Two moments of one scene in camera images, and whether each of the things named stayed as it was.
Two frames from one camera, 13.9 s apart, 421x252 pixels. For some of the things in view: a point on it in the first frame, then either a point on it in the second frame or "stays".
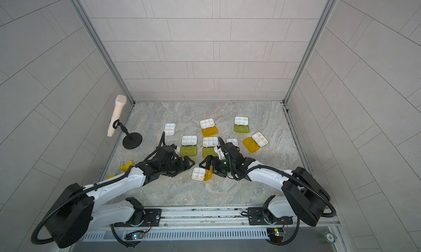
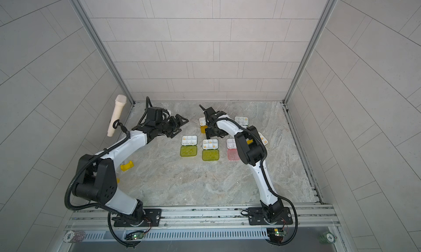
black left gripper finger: x=186 y=162 → x=181 y=120
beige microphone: x=119 y=103 stays
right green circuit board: x=276 y=235 stays
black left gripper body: x=172 y=167 → x=161 y=127
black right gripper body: x=225 y=166 → x=212 y=131
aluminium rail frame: x=213 y=218 stays
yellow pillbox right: x=254 y=143 stays
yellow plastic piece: x=124 y=167 stays
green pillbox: x=209 y=143 stays
